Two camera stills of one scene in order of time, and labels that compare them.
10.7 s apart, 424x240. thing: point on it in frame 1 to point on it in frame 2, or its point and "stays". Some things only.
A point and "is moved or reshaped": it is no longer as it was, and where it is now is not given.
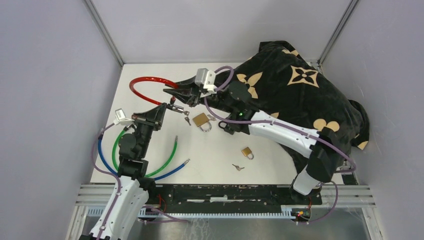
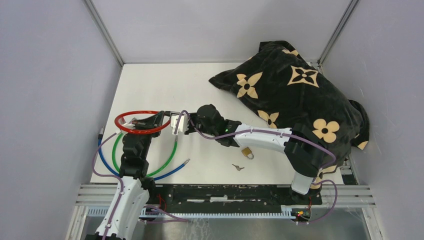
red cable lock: x=178 y=108 is moved or reshaped
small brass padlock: x=246 y=151 stays
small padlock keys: x=238 y=168 stays
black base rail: x=214 y=198 stays
